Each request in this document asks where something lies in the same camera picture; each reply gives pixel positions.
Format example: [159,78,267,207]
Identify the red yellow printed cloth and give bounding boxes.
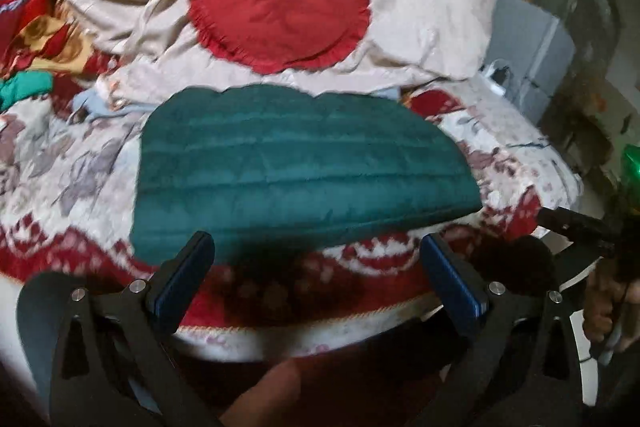
[0,0,126,82]

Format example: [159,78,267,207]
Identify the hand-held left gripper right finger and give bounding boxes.
[420,233,587,427]

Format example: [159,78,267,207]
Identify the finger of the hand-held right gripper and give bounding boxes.
[537,206,621,255]

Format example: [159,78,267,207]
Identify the small teal cloth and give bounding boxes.
[0,71,55,112]

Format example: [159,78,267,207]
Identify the teal quilted jacket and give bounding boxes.
[129,83,483,265]

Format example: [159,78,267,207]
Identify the red round cushion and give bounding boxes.
[184,0,373,75]

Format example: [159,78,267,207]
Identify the person's right hand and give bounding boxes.
[582,257,640,355]

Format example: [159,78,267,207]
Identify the white cable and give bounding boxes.
[481,59,513,85]

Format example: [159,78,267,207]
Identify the light blue cloth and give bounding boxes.
[70,84,151,122]

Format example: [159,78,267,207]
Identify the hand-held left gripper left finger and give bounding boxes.
[47,231,223,427]

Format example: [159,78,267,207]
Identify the red white floral blanket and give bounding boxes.
[0,62,586,363]

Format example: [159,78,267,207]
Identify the person's leg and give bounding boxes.
[200,354,461,427]

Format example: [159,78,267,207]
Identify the white cabinet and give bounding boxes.
[482,0,577,125]

